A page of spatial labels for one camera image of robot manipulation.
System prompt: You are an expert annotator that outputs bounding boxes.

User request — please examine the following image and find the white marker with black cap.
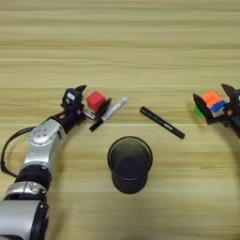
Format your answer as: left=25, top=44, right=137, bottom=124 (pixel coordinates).
left=88, top=97, right=128, bottom=133

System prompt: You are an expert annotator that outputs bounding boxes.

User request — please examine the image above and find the black mesh cup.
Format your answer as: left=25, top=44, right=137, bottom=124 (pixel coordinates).
left=107, top=135, right=154, bottom=195

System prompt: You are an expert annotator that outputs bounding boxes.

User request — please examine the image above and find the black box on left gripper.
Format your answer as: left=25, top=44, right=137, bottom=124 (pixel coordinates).
left=60, top=88, right=83, bottom=112

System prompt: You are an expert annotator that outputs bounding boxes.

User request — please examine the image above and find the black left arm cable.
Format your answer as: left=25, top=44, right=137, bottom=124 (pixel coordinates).
left=0, top=115, right=60, bottom=179

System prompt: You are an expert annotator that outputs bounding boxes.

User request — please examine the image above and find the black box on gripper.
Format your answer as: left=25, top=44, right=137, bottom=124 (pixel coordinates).
left=60, top=88, right=83, bottom=112
left=230, top=89, right=240, bottom=111

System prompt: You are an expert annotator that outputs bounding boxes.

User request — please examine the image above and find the red cube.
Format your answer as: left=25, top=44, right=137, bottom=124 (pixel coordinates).
left=85, top=90, right=107, bottom=113

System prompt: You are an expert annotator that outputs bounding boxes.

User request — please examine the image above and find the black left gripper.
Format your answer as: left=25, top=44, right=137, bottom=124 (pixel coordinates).
left=51, top=83, right=113, bottom=134

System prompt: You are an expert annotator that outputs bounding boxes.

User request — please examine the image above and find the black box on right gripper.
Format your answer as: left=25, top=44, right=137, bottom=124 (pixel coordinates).
left=230, top=89, right=240, bottom=111

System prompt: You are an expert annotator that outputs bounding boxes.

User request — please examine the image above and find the multicoloured puzzle cube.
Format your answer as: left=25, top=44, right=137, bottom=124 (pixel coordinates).
left=193, top=90, right=228, bottom=119

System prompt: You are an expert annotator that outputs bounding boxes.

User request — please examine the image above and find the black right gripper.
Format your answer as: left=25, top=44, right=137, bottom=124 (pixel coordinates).
left=192, top=82, right=240, bottom=139

